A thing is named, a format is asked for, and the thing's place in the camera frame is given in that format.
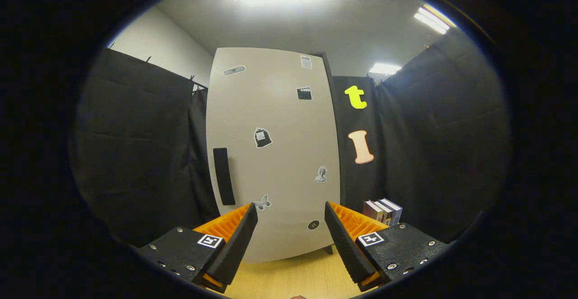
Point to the small ceiling light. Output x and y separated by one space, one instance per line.
384 68

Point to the beige cabinet door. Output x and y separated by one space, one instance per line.
284 123

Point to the dark grey cabinet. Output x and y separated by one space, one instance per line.
328 64

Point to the black backdrop cloth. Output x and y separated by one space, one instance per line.
135 145

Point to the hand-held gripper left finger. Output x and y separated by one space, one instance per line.
235 240

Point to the white spine book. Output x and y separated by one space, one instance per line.
387 212

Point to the long ceiling light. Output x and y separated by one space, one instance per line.
431 20

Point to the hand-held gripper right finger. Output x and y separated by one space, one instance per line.
347 245

